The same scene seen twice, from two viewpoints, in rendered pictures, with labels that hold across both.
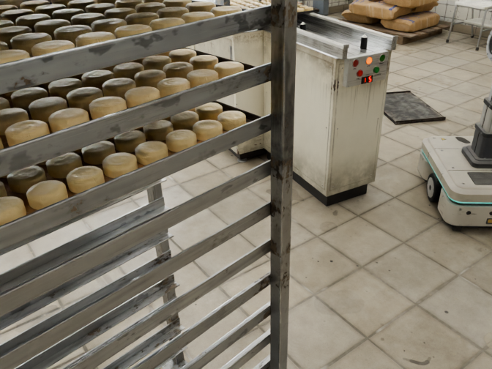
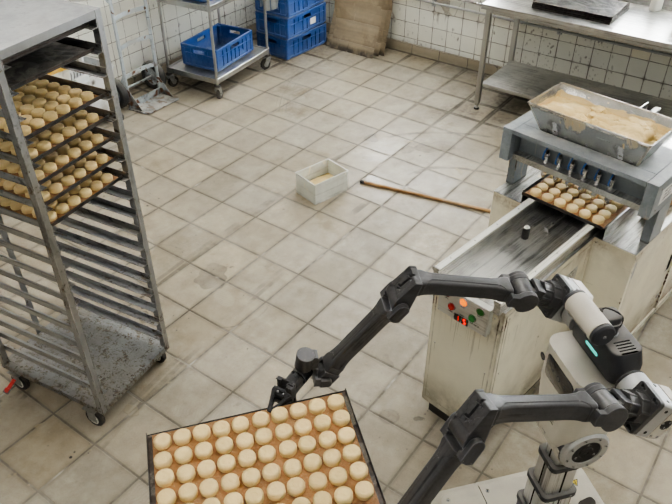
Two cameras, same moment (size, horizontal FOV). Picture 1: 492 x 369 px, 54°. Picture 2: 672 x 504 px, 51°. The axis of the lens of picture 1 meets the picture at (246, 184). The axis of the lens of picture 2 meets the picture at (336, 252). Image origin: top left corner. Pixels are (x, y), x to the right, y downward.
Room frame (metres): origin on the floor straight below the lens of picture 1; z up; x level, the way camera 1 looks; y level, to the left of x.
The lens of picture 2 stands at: (1.11, -2.38, 2.65)
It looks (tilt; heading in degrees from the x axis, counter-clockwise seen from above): 38 degrees down; 71
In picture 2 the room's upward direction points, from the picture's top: straight up
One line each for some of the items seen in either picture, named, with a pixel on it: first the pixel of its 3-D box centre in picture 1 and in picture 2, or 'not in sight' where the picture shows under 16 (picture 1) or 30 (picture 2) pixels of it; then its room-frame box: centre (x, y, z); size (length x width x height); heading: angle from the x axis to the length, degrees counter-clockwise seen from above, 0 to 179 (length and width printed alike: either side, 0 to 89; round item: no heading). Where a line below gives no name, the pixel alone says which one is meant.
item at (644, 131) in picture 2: not in sight; (600, 121); (3.04, -0.20, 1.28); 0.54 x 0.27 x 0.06; 117
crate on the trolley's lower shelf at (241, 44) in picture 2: not in sight; (218, 47); (2.07, 3.66, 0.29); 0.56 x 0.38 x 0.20; 43
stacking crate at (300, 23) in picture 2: not in sight; (291, 16); (2.89, 4.15, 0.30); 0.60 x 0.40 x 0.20; 35
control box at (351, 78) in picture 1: (365, 68); (464, 308); (2.26, -0.59, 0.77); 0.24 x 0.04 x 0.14; 117
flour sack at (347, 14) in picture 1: (371, 13); not in sight; (6.45, -1.68, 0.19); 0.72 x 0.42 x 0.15; 127
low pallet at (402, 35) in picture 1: (389, 27); not in sight; (6.21, -1.86, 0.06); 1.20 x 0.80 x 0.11; 37
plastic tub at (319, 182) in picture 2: not in sight; (321, 181); (2.35, 1.55, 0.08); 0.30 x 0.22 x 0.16; 22
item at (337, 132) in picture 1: (318, 107); (504, 322); (2.59, -0.43, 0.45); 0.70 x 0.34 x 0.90; 27
